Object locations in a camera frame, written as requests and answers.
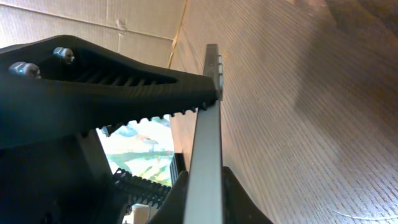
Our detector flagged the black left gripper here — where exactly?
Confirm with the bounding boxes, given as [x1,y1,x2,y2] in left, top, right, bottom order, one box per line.
[1,130,171,223]

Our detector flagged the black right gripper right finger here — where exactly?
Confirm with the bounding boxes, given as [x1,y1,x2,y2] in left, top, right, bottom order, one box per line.
[223,166,272,224]

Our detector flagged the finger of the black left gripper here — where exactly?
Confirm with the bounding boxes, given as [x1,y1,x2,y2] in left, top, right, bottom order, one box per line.
[1,35,218,149]

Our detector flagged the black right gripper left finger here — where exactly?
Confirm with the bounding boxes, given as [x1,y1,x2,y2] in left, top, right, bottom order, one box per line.
[149,170,188,224]

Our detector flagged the Samsung Galaxy smartphone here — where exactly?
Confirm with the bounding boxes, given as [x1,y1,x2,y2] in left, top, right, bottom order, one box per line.
[183,44,224,224]

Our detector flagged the colourful painted cloth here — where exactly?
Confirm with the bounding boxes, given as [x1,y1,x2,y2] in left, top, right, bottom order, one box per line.
[96,115,174,186]

